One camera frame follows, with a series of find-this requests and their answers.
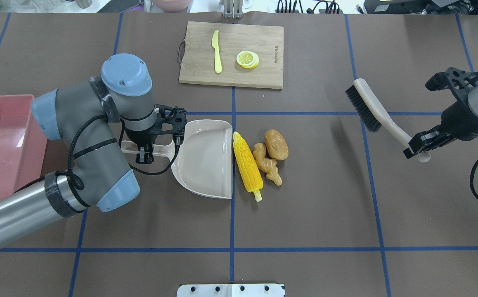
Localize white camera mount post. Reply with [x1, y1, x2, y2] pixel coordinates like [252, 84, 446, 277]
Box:
[176, 283, 286, 297]

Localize tan toy ginger root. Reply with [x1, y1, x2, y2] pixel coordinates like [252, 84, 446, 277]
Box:
[252, 143, 283, 186]

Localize yellow plastic knife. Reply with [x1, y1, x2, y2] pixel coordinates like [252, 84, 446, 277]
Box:
[211, 29, 222, 74]

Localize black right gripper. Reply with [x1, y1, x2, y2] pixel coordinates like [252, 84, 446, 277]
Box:
[403, 67, 478, 159]

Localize bamboo cutting board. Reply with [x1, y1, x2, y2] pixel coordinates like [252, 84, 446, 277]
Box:
[179, 21, 284, 90]

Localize yellow toy corn cob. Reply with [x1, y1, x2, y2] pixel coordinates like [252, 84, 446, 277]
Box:
[232, 131, 264, 202]

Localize pink bowl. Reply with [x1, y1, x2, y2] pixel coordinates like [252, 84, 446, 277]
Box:
[151, 0, 193, 12]

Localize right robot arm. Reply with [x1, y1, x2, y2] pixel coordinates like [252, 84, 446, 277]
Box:
[403, 67, 478, 159]

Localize beige brush with black bristles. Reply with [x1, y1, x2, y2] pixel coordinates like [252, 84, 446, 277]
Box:
[345, 78, 412, 153]

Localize yellow lemon slices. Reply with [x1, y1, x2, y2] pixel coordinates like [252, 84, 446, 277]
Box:
[236, 50, 260, 69]

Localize brown toy potato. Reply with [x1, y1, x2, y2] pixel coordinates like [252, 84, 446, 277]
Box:
[264, 129, 289, 160]

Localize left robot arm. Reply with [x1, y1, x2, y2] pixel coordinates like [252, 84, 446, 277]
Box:
[0, 53, 187, 249]

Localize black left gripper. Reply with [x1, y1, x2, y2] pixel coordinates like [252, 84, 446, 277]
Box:
[124, 105, 187, 164]

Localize pink plastic bin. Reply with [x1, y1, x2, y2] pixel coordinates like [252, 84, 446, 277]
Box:
[0, 94, 47, 200]

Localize beige plastic dustpan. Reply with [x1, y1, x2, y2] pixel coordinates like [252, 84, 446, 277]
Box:
[121, 119, 234, 200]

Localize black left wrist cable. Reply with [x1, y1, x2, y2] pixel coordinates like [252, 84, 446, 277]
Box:
[68, 114, 182, 190]

